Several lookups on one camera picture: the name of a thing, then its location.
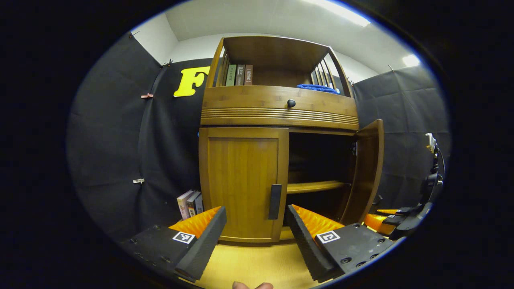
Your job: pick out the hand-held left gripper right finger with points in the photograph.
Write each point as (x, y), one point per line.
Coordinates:
(307, 241)

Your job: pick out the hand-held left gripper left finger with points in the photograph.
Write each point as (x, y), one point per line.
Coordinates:
(204, 241)

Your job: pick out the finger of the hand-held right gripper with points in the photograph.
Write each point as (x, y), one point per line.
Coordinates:
(391, 211)
(377, 224)

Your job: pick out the wooden cabinet door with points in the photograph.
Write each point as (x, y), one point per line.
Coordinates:
(241, 184)
(367, 168)

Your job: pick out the wooden double-door shoe cabinet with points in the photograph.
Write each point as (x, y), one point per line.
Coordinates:
(277, 108)

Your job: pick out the dark blue book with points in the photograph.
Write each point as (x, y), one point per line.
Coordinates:
(199, 204)

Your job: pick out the grey book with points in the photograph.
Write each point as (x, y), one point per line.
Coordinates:
(192, 205)

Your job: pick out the pale pink book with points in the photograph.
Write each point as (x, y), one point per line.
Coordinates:
(184, 204)

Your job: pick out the wooden inner shelf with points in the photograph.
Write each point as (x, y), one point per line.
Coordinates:
(315, 186)

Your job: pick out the black backdrop cloth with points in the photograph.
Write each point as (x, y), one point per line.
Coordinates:
(112, 152)

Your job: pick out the black round drawer knob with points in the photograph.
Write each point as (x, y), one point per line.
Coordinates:
(291, 103)

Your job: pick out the blue folded cloth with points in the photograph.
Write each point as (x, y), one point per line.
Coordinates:
(317, 88)

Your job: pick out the small ceiling light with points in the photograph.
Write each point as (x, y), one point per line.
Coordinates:
(410, 60)

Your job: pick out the red clip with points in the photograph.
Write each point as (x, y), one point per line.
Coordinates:
(147, 95)

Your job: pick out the dark grey-brown book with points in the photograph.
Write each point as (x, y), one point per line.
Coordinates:
(240, 75)

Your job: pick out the reddish brown book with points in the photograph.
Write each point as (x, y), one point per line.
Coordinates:
(248, 74)

